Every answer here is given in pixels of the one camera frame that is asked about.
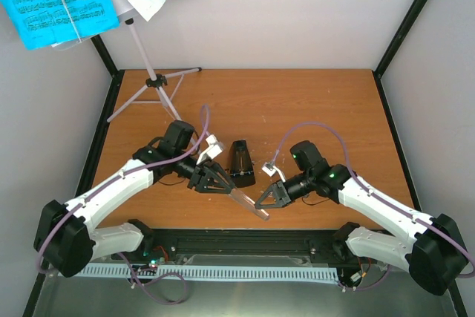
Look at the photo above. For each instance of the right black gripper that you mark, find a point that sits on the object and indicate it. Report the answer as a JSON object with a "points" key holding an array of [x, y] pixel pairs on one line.
{"points": [[280, 194]]}

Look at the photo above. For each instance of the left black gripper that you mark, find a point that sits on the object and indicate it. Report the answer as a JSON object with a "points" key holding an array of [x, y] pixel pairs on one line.
{"points": [[203, 173]]}

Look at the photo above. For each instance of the black metronome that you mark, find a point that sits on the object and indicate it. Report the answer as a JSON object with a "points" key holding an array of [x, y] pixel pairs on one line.
{"points": [[241, 169]]}

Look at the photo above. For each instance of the clear plastic metronome cover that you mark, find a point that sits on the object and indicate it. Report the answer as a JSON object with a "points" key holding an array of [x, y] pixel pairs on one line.
{"points": [[247, 203]]}

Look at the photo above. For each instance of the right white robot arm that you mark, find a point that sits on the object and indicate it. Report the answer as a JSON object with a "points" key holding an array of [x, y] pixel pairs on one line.
{"points": [[428, 248]]}

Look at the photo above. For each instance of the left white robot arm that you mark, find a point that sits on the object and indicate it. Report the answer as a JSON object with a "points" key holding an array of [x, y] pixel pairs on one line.
{"points": [[68, 236]]}

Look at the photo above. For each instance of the green led circuit board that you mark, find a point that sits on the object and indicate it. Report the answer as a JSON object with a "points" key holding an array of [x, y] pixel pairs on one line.
{"points": [[157, 256]]}

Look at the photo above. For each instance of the blue sheet music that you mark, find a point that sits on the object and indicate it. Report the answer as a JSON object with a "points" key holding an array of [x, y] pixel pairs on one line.
{"points": [[42, 23]]}

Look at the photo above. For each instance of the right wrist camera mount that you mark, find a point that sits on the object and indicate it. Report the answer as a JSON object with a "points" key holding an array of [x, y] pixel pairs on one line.
{"points": [[271, 169]]}

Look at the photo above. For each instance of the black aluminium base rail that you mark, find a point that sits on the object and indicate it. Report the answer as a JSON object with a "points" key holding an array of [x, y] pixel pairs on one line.
{"points": [[318, 245]]}

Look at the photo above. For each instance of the light blue cable duct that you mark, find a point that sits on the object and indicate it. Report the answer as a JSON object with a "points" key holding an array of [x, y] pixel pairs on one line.
{"points": [[213, 273]]}

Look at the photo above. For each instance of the black frame post left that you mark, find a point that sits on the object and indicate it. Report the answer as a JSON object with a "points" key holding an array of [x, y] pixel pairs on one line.
{"points": [[112, 69]]}

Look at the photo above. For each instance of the black frame post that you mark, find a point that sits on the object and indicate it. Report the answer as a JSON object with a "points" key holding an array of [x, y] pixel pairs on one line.
{"points": [[399, 36], [112, 69]]}

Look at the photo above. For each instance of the black frame post right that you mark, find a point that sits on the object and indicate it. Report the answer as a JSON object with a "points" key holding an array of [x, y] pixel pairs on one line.
{"points": [[399, 36]]}

